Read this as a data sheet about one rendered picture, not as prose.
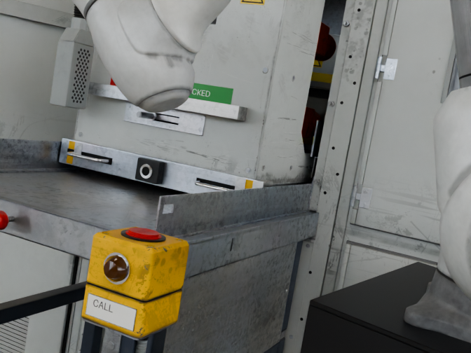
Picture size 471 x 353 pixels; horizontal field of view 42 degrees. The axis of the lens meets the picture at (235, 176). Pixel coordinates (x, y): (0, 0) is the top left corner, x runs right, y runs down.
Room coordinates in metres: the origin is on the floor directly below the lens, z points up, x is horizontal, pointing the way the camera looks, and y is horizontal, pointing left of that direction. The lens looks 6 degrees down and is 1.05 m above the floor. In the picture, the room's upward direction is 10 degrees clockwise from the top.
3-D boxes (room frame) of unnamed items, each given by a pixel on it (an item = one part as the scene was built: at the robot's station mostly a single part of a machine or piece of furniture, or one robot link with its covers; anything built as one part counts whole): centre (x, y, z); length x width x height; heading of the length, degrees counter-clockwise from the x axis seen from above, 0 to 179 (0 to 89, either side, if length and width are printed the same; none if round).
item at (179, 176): (1.39, 0.17, 0.90); 0.54 x 0.05 x 0.06; 65
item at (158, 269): (0.67, 0.09, 0.85); 0.08 x 0.08 x 0.10; 65
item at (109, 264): (0.63, 0.11, 0.87); 0.03 x 0.01 x 0.03; 65
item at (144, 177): (1.36, 0.19, 0.90); 0.06 x 0.03 x 0.05; 65
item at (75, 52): (1.40, 0.40, 1.09); 0.08 x 0.05 x 0.17; 155
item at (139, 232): (0.67, 0.09, 0.90); 0.04 x 0.04 x 0.02
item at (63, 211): (1.31, 0.21, 0.82); 0.68 x 0.62 x 0.06; 155
